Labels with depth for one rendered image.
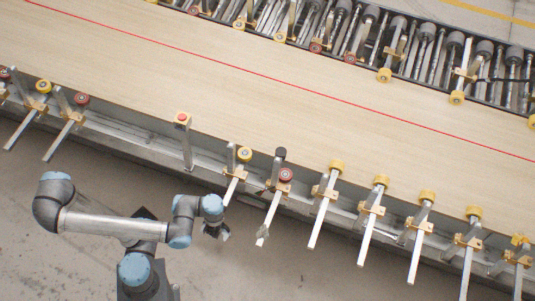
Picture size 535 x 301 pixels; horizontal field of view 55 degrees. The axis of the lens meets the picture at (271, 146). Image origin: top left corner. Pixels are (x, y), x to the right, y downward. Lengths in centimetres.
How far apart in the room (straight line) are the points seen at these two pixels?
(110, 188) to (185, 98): 109
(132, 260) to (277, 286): 117
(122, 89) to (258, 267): 144
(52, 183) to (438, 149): 203
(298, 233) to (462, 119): 132
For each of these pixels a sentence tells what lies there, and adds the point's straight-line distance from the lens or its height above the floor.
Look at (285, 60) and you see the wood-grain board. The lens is 326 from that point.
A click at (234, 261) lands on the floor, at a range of 354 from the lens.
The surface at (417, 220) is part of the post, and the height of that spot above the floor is 103.
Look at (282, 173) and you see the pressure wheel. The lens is 280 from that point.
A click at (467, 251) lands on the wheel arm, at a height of 96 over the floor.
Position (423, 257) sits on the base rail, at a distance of 300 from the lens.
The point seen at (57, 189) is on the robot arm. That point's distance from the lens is 236.
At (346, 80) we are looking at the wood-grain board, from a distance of 322.
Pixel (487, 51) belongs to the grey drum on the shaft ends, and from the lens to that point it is 378.
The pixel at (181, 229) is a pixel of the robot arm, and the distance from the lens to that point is 223.
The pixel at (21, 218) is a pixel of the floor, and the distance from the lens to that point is 393.
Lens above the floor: 335
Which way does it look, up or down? 58 degrees down
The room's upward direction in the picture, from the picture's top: 7 degrees clockwise
